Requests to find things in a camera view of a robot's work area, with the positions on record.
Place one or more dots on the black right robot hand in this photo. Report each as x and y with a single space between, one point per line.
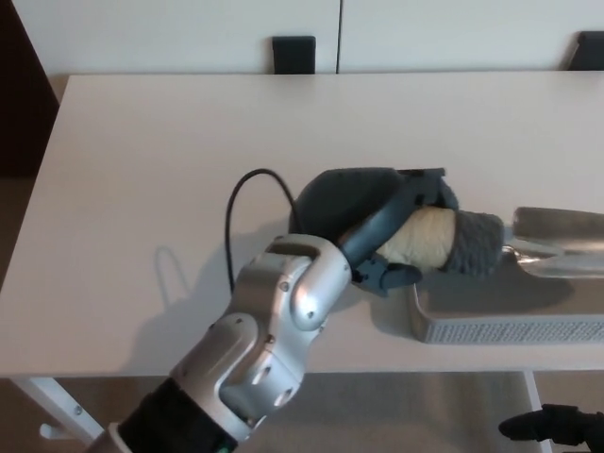
561 424

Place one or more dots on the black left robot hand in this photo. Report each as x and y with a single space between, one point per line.
344 203

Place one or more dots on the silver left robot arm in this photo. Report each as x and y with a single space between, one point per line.
264 330

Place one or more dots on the grey perforated plastic container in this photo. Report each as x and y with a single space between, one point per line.
519 330

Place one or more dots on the white hook on desk leg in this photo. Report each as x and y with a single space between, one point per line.
49 431

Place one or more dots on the dark brown furniture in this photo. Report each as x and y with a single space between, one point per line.
21 94

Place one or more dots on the white desk leg frame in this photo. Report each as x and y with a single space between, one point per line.
532 391
52 401

